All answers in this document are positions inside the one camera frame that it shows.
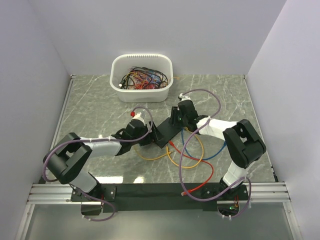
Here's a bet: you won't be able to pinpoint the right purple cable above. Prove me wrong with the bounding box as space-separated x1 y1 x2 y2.
179 89 252 220

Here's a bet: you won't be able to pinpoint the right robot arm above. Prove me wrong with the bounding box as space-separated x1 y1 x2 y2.
173 96 267 200

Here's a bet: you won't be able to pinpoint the tangled wires in tub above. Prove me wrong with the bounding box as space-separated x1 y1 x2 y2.
118 65 169 91

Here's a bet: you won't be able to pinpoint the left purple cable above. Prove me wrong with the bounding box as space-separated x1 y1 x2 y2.
42 106 154 223

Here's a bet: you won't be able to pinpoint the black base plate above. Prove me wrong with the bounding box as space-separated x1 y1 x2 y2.
70 182 249 216

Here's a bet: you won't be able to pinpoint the red ethernet cable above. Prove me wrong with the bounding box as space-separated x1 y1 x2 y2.
168 140 215 196

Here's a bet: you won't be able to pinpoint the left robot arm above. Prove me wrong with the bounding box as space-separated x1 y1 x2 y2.
43 119 164 201

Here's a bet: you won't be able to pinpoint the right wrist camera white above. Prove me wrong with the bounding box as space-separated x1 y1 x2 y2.
178 93 191 102

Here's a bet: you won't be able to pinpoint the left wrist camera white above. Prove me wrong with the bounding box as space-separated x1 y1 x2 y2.
130 110 146 124

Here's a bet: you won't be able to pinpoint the purple cable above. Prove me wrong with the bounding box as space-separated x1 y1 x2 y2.
179 89 252 220
42 106 154 223

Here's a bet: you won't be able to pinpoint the white plastic tub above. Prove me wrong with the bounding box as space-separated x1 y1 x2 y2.
109 53 174 103

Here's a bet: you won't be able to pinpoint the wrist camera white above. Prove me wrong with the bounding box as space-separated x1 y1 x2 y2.
130 110 146 124
178 93 191 102

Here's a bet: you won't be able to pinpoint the aluminium rail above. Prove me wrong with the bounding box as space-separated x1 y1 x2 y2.
26 182 291 205

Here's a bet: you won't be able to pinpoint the yellow ethernet cable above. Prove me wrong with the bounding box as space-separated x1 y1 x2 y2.
133 146 173 161
165 126 205 169

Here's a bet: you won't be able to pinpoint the blue ethernet cable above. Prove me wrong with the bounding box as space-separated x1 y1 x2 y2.
180 126 227 161

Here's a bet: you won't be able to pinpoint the black network switch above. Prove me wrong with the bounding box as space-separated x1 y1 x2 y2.
157 117 182 149

